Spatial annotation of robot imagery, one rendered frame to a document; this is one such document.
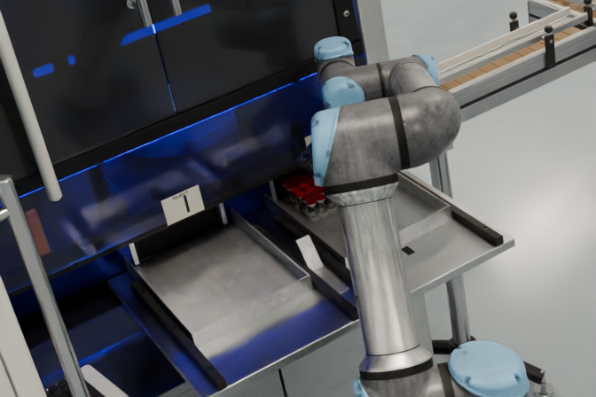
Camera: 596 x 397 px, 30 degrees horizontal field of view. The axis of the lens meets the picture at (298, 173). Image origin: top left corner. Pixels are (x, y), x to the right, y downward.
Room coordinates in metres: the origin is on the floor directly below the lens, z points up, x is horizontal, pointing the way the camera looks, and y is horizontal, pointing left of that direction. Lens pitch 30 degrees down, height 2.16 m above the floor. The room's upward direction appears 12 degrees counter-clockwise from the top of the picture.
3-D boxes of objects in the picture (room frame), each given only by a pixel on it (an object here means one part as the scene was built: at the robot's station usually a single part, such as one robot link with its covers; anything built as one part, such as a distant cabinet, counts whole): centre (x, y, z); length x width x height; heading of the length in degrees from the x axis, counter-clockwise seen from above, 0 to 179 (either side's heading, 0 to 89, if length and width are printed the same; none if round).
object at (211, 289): (1.87, 0.21, 0.90); 0.34 x 0.26 x 0.04; 24
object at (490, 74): (2.47, -0.49, 0.92); 0.69 x 0.16 x 0.16; 114
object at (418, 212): (2.01, -0.10, 0.90); 0.34 x 0.26 x 0.04; 24
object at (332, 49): (1.99, -0.12, 1.23); 0.09 x 0.08 x 0.11; 178
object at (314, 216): (2.05, -0.09, 0.90); 0.18 x 0.02 x 0.05; 114
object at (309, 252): (1.81, -0.01, 0.91); 0.14 x 0.03 x 0.06; 23
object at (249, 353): (1.88, 0.02, 0.87); 0.70 x 0.48 x 0.02; 114
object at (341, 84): (1.90, -0.13, 1.23); 0.11 x 0.11 x 0.08; 88
